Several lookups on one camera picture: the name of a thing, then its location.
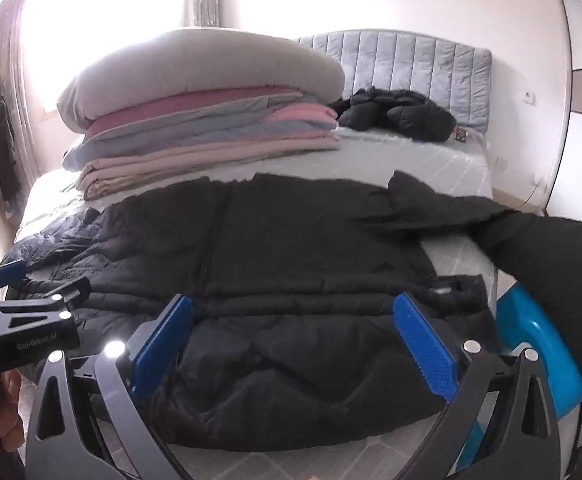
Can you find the folded grey-blue blanket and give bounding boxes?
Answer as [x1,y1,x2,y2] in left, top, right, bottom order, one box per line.
[63,95,339,171]

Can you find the small black puffer jacket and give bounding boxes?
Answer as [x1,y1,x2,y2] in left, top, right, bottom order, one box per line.
[328,87,458,143]

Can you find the folded pink blanket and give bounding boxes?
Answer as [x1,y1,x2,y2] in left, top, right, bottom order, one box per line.
[266,102,339,136]

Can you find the large grey pillow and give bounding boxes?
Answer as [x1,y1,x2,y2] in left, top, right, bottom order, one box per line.
[57,27,347,135]

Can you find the large black puffer coat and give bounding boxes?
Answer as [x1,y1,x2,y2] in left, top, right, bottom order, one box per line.
[1,170,582,453]

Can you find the thin dark cable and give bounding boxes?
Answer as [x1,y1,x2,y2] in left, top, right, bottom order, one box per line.
[500,179,548,212]

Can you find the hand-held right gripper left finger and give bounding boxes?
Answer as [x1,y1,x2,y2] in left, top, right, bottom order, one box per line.
[25,294,194,480]

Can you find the bed with grey checked sheet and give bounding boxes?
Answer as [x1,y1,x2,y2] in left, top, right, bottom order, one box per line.
[13,127,497,480]

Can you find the person's left hand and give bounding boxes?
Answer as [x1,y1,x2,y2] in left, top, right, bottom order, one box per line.
[0,369,24,455]

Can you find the grey padded headboard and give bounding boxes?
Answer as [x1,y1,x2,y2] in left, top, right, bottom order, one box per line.
[296,30,493,134]

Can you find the folded maroon blanket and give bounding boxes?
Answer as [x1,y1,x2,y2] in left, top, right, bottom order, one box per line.
[86,86,302,137]

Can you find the hanging dark clothes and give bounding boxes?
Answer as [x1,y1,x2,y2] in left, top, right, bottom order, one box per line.
[0,77,20,207]

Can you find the folded beige blanket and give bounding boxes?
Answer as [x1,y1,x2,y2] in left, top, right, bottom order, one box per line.
[76,132,343,202]

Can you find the blue plastic stool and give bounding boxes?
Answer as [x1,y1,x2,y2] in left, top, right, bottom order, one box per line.
[471,282,582,472]

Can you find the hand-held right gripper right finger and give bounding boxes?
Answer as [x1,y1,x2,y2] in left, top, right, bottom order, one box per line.
[392,291,562,480]

